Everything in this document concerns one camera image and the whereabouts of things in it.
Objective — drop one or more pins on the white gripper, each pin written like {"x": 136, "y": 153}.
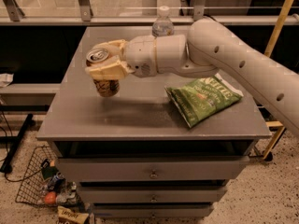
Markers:
{"x": 140, "y": 56}

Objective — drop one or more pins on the orange soda can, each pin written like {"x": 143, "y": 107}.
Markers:
{"x": 99, "y": 67}

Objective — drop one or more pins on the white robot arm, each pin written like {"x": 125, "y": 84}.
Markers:
{"x": 207, "y": 48}

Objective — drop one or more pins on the clear plastic water bottle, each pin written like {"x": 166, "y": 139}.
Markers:
{"x": 163, "y": 25}

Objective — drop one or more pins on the green chip bag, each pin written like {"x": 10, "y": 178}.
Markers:
{"x": 203, "y": 97}

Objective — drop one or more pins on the grey drawer cabinet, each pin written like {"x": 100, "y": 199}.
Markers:
{"x": 140, "y": 121}

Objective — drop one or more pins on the white crumpled paper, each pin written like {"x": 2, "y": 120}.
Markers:
{"x": 5, "y": 79}

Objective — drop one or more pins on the top grey drawer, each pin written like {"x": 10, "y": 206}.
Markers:
{"x": 151, "y": 169}

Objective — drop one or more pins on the grey drawer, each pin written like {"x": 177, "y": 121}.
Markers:
{"x": 151, "y": 169}
{"x": 180, "y": 194}
{"x": 151, "y": 210}

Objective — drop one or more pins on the middle grey drawer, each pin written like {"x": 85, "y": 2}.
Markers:
{"x": 180, "y": 194}

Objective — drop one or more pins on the bottom grey drawer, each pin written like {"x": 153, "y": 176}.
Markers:
{"x": 151, "y": 210}

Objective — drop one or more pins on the orange fruit in basket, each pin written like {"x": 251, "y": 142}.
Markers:
{"x": 50, "y": 198}

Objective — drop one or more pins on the black table leg stand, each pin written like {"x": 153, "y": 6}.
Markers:
{"x": 14, "y": 142}

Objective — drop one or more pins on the yellow chip bag on floor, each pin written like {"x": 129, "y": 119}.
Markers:
{"x": 67, "y": 216}

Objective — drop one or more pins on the black wire basket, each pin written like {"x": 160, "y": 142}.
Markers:
{"x": 41, "y": 177}

